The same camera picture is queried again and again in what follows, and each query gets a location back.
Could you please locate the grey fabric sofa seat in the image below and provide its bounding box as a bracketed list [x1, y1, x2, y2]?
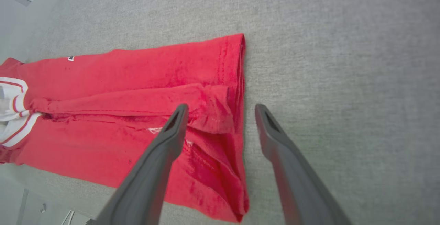
[0, 0, 440, 225]

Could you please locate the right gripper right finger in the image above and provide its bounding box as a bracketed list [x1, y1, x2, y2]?
[255, 104, 352, 225]

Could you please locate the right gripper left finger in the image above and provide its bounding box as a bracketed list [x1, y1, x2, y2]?
[86, 104, 189, 225]

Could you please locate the red and white shirt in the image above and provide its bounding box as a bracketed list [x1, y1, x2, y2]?
[0, 33, 250, 223]

